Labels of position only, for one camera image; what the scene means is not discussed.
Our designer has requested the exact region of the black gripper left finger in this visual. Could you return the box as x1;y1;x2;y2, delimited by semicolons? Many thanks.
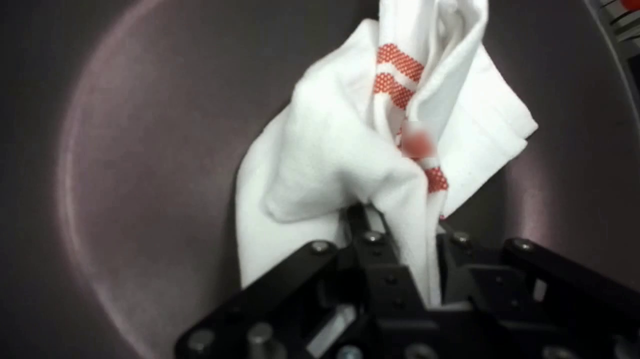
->
174;201;428;359

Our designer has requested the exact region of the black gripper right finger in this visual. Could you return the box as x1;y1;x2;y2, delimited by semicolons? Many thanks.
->
436;227;640;359

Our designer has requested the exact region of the white red-striped tea towel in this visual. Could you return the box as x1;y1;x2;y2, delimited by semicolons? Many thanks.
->
234;0;540;307

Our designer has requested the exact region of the dark nonstick frying pan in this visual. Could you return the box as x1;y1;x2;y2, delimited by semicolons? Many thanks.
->
0;0;640;359

